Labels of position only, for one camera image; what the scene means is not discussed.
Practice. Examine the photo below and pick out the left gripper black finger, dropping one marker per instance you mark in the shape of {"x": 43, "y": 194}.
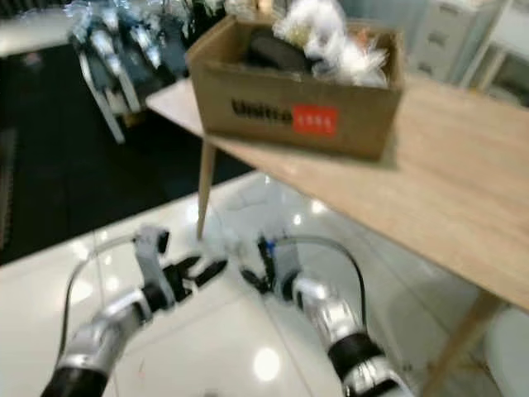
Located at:
{"x": 193, "y": 265}
{"x": 209, "y": 274}

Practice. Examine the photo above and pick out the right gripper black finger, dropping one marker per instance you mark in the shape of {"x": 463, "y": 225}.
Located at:
{"x": 256, "y": 279}
{"x": 261, "y": 269}

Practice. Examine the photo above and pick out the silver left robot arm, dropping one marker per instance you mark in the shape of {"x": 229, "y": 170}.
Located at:
{"x": 107, "y": 322}

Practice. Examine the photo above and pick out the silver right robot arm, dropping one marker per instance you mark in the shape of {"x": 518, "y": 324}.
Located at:
{"x": 339, "y": 327}

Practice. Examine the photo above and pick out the black rounded trash item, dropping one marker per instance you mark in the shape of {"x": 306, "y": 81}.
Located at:
{"x": 277, "y": 54}

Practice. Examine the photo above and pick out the white crumpled plastic trash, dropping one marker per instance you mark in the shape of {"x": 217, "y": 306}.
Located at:
{"x": 326, "y": 37}

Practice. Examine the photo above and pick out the cardboard box with red label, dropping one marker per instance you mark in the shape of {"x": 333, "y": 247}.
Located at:
{"x": 289, "y": 112}

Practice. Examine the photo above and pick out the light wooden table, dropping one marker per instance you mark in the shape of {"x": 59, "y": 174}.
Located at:
{"x": 446, "y": 182}

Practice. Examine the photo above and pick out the white round stool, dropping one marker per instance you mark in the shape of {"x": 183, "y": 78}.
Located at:
{"x": 511, "y": 356}

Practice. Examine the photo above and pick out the white drawer cabinet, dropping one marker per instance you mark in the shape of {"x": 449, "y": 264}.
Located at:
{"x": 446, "y": 37}

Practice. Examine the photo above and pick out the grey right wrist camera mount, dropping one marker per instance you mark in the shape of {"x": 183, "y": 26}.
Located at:
{"x": 288, "y": 263}

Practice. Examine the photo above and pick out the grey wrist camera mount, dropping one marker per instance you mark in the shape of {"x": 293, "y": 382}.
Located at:
{"x": 150, "y": 258}
{"x": 288, "y": 263}

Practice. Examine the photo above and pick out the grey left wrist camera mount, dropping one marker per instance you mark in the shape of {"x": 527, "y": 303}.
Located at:
{"x": 150, "y": 258}

